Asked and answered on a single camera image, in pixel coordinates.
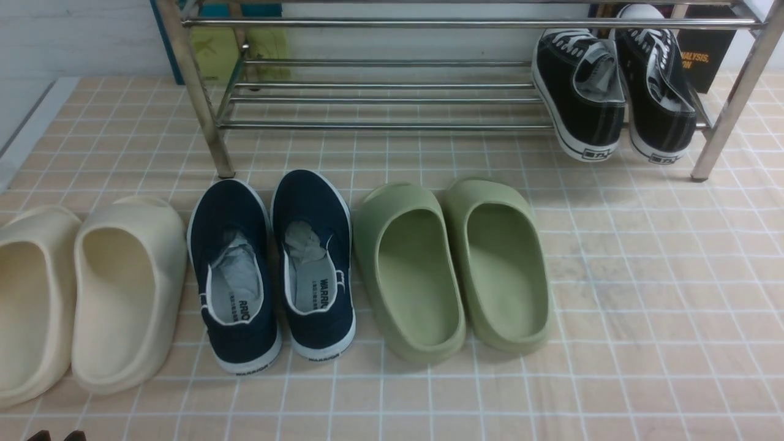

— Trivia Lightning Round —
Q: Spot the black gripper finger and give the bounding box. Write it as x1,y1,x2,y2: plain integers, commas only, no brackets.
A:
64,430,86,441

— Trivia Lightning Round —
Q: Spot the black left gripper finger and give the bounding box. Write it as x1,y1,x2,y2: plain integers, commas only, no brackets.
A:
27,430,51,441

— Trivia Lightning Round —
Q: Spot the black canvas sneaker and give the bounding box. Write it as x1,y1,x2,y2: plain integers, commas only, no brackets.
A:
531,29,625,163
609,28,697,165

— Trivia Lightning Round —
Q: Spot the teal yellow box behind rack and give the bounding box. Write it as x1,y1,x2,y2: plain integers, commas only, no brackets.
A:
177,1,289,85

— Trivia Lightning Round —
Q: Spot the metal shoe rack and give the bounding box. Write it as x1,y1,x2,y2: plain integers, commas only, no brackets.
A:
151,1,782,182

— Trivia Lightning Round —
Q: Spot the right cream foam slipper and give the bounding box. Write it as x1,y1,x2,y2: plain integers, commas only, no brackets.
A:
71,195,187,394

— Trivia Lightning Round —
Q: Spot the cream foam slipper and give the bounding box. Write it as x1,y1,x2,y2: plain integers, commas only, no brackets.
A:
71,195,187,394
1,205,81,408

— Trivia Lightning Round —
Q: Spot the left cream foam slipper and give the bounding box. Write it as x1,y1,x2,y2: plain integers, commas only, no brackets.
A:
1,205,81,408

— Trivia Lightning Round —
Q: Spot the left navy canvas sneaker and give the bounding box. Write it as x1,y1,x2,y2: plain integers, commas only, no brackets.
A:
186,178,282,375

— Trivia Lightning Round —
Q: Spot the navy canvas sneaker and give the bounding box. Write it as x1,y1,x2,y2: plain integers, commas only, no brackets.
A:
186,178,282,375
272,170,356,363

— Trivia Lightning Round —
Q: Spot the right navy canvas sneaker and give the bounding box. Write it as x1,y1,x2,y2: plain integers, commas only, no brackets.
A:
272,170,356,363

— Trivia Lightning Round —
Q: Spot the left green foam slipper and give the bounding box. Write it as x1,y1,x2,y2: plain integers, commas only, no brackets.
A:
353,182,467,364

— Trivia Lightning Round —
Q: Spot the green foam slipper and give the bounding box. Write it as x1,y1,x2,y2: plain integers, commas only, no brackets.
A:
442,176,554,355
353,182,467,364

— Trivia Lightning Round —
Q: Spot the right green foam slipper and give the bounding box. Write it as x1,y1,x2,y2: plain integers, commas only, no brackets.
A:
442,176,554,355

